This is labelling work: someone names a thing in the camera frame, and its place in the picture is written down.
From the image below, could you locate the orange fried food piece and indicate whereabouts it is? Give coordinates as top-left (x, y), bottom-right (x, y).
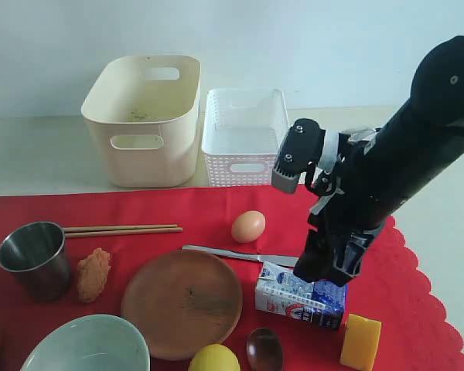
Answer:
top-left (77, 248), bottom-right (111, 303)

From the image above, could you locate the wooden chopstick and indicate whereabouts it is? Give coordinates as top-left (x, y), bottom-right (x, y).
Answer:
top-left (66, 226), bottom-right (183, 238)
top-left (63, 224), bottom-right (178, 233)

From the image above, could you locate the red table cloth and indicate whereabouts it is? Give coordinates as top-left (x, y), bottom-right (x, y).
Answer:
top-left (0, 186), bottom-right (464, 370)

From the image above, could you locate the blue white milk carton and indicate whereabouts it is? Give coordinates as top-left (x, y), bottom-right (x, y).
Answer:
top-left (255, 262), bottom-right (348, 330)

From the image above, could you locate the upper wooden chopstick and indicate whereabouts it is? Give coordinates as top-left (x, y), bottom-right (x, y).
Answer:
top-left (63, 224), bottom-right (178, 233)

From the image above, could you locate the pale green ceramic bowl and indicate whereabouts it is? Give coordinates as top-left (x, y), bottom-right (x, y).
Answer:
top-left (22, 314), bottom-right (150, 370)

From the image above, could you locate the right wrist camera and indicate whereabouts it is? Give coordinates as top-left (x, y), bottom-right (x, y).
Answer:
top-left (271, 118), bottom-right (326, 194)

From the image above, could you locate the yellow lemon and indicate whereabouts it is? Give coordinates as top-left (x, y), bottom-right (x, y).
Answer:
top-left (188, 344), bottom-right (241, 371)

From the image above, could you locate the lower wooden chopstick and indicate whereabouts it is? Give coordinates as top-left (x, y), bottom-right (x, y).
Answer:
top-left (66, 226), bottom-right (183, 238)

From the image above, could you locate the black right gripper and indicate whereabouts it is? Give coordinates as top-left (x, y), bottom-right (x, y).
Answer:
top-left (293, 131), bottom-right (384, 287)

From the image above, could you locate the stainless steel cup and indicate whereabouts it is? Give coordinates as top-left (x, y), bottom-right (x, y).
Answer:
top-left (0, 221), bottom-right (72, 302)

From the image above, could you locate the yellow orange cheese block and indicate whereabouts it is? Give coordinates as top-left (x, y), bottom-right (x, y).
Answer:
top-left (339, 314), bottom-right (382, 371)

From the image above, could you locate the cream plastic tub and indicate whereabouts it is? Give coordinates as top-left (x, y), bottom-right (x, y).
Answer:
top-left (81, 55), bottom-right (201, 188)

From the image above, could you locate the dark wooden spoon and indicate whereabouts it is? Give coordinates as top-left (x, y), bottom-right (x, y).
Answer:
top-left (246, 328), bottom-right (284, 371)

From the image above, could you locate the brown wooden plate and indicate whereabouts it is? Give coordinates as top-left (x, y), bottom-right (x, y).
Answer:
top-left (121, 250), bottom-right (243, 361)

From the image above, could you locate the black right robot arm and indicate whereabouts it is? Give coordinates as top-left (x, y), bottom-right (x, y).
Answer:
top-left (294, 36), bottom-right (464, 286)

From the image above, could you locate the brown egg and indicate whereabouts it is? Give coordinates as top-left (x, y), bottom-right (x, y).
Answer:
top-left (231, 210), bottom-right (266, 243)

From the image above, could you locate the white woven plastic basket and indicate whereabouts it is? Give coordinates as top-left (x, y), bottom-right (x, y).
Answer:
top-left (201, 88), bottom-right (290, 187)

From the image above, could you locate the silver table knife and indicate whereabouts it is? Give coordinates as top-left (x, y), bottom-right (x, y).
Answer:
top-left (182, 245), bottom-right (299, 267)

